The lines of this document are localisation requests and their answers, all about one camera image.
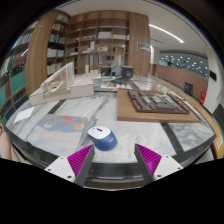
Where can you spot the dark grey house model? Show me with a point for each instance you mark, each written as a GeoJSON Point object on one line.
{"type": "Point", "coordinates": [121, 72]}

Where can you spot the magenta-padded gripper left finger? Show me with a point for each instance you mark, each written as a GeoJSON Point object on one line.
{"type": "Point", "coordinates": [63, 166]}

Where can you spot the wall poster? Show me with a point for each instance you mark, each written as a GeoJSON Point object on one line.
{"type": "Point", "coordinates": [143, 47]}

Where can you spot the white paper sheet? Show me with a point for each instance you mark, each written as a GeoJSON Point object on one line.
{"type": "Point", "coordinates": [24, 114]}

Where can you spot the green bookshelf with books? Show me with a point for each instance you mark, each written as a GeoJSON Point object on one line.
{"type": "Point", "coordinates": [15, 63]}

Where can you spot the flat white model base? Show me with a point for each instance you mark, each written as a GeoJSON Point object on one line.
{"type": "Point", "coordinates": [111, 85]}

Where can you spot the red wall sign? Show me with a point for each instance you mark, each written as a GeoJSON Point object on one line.
{"type": "Point", "coordinates": [202, 97]}

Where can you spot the white architectural building model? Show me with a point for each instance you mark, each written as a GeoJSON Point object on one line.
{"type": "Point", "coordinates": [63, 88]}

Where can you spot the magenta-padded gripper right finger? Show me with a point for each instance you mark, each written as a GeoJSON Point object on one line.
{"type": "Point", "coordinates": [166, 165]}

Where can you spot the wooden shelf unit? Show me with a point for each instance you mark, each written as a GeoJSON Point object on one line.
{"type": "Point", "coordinates": [103, 36]}

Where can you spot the brown site model wooden base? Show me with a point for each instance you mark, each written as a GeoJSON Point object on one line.
{"type": "Point", "coordinates": [156, 105]}

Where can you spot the group of ceiling spot lights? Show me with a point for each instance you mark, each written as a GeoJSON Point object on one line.
{"type": "Point", "coordinates": [185, 61]}

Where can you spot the long ceiling light strip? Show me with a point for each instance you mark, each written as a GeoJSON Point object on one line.
{"type": "Point", "coordinates": [166, 32]}

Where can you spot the white and blue computer mouse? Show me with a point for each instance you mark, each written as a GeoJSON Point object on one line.
{"type": "Point", "coordinates": [104, 138]}

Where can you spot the floral print mouse pad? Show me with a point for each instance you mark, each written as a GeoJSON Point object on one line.
{"type": "Point", "coordinates": [55, 135]}

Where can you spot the person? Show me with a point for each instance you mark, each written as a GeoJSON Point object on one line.
{"type": "Point", "coordinates": [6, 146]}

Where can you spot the dark bookshelf with books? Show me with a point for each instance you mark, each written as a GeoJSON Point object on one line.
{"type": "Point", "coordinates": [56, 50]}

